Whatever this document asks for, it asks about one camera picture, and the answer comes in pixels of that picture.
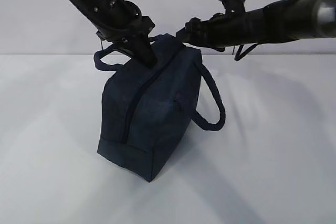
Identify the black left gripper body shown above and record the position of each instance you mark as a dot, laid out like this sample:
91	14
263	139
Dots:
118	20

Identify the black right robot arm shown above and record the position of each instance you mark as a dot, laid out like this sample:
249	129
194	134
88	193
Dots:
276	23

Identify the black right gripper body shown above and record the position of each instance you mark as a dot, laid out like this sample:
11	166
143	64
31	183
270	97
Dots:
197	33

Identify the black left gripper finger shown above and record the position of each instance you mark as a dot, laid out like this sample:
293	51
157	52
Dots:
139	48

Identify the navy blue lunch bag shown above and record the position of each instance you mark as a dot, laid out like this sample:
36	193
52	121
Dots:
146	112

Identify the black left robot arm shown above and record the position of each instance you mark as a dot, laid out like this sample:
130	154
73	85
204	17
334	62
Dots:
88	9

